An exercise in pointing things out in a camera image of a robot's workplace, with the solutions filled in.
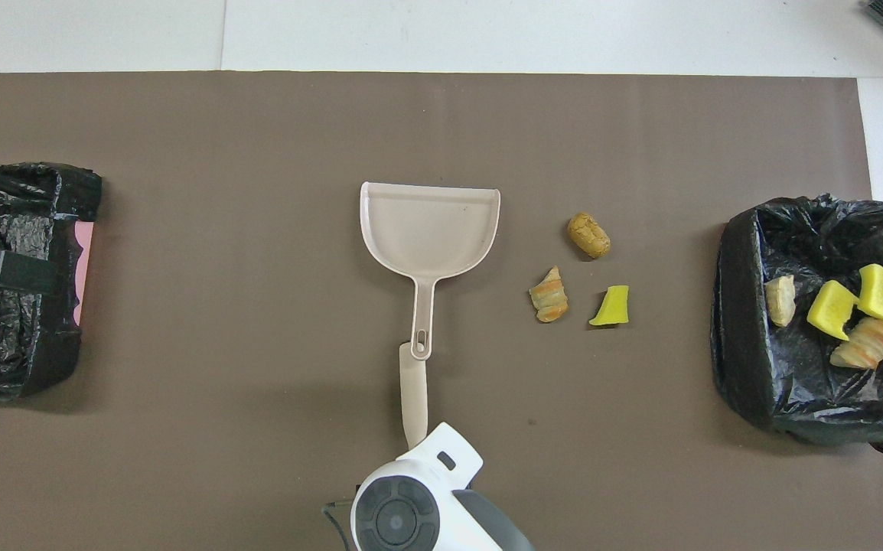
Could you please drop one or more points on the blocky yellow sponge piece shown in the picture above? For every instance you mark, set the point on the blocky yellow sponge piece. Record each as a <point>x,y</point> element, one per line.
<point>878,291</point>

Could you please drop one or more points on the yellow sponge wedge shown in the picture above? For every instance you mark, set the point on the yellow sponge wedge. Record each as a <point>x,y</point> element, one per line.
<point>612,308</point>

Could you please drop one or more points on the beige plastic dustpan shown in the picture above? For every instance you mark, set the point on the beige plastic dustpan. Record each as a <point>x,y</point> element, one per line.
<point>430,229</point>

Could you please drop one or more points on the brown table mat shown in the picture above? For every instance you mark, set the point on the brown table mat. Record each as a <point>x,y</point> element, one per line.
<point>441,115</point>

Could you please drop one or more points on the brown oval bread roll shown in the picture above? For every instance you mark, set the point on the brown oval bread roll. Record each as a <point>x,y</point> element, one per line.
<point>589,236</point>

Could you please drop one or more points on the beige hand brush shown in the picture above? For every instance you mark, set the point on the beige hand brush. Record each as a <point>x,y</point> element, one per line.
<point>413,398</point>

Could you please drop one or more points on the pale torn bread piece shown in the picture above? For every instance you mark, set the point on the pale torn bread piece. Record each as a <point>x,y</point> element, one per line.
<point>780,300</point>

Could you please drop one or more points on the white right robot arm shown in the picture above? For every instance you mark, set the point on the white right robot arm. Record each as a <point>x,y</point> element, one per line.
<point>426,467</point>

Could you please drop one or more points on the black bag lined bin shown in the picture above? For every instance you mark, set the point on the black bag lined bin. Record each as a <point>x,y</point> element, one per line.
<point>809,229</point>

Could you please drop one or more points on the pointed striped croissant piece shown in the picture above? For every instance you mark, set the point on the pointed striped croissant piece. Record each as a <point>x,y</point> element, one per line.
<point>549,297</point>

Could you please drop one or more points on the notched yellow sponge piece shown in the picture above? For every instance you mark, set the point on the notched yellow sponge piece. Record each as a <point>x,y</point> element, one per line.
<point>832,310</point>

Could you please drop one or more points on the rounded striped croissant piece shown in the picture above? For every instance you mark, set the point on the rounded striped croissant piece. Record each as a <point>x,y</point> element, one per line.
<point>866,348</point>

